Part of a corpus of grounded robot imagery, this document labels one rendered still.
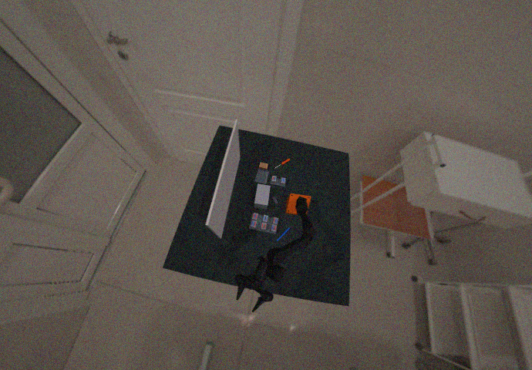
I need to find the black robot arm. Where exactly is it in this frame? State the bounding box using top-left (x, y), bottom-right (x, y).
top-left (243, 197), bottom-right (315, 290)

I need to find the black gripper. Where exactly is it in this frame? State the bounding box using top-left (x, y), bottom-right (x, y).
top-left (235, 270), bottom-right (274, 312)

